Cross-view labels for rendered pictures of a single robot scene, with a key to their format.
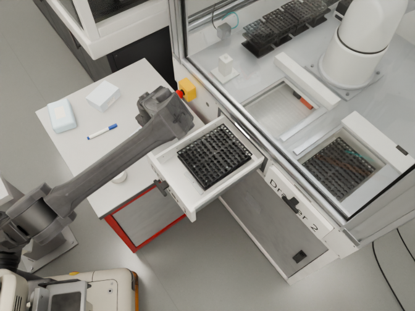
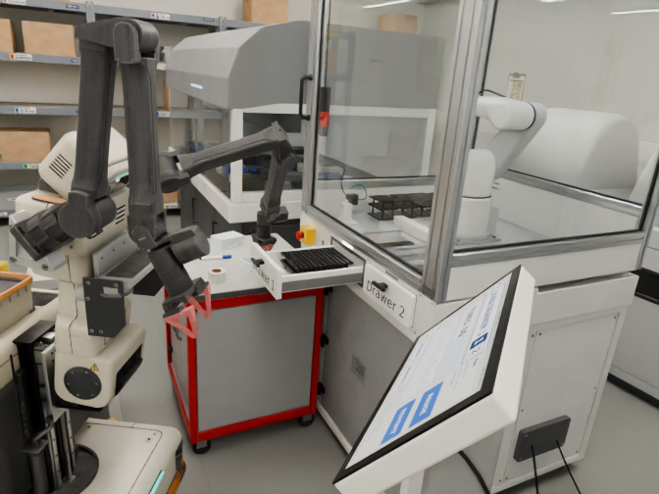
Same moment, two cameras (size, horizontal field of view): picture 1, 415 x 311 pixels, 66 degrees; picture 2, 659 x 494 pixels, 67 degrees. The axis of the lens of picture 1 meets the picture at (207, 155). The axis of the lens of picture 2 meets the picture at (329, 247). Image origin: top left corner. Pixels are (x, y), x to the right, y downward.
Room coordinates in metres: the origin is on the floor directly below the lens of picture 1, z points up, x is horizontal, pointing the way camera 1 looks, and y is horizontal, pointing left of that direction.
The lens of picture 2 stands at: (-1.13, -0.40, 1.56)
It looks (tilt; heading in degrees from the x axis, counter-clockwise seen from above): 19 degrees down; 11
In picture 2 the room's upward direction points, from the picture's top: 4 degrees clockwise
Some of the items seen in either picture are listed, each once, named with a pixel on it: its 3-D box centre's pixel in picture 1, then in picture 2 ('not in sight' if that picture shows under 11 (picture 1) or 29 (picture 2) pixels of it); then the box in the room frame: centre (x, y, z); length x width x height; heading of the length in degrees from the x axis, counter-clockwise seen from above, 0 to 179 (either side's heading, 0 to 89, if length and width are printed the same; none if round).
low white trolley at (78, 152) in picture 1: (139, 165); (237, 335); (0.80, 0.37, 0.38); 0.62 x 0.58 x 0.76; 38
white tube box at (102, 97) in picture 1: (104, 96); (227, 240); (0.94, 0.48, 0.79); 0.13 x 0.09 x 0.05; 148
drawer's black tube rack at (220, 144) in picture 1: (214, 157); (316, 265); (0.59, -0.03, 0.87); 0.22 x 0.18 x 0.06; 128
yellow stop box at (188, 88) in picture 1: (186, 90); (306, 234); (0.91, 0.09, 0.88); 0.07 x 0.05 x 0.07; 38
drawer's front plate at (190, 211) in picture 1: (170, 185); (265, 270); (0.47, 0.13, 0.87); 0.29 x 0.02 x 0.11; 38
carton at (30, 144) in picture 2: not in sight; (26, 144); (2.95, 3.35, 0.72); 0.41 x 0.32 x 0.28; 128
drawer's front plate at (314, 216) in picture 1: (296, 201); (387, 293); (0.42, -0.31, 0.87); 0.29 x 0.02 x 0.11; 38
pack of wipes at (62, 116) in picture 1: (62, 115); not in sight; (0.84, 0.65, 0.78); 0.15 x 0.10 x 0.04; 24
